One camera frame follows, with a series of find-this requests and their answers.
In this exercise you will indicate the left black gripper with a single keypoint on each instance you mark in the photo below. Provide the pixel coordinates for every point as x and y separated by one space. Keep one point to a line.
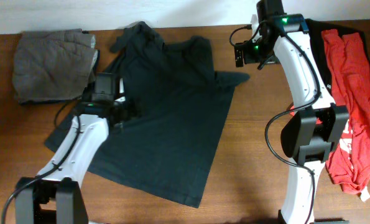
132 111

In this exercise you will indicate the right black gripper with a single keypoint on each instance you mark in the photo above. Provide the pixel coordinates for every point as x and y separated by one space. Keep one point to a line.
250 56

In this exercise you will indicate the dark green t-shirt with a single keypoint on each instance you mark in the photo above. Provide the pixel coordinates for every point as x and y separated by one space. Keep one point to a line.
181 104

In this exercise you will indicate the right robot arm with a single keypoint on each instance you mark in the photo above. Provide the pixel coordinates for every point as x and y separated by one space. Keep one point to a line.
317 122

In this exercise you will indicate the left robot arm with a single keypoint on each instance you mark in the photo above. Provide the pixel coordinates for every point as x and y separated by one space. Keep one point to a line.
54 194

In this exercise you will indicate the black garment under red shirt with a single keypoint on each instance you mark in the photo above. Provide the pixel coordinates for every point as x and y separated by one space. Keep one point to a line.
344 66

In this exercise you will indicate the folded grey-brown garment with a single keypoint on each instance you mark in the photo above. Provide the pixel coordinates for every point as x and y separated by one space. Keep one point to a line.
53 65

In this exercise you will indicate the red t-shirt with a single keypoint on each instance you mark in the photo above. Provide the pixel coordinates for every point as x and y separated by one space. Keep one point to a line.
349 165

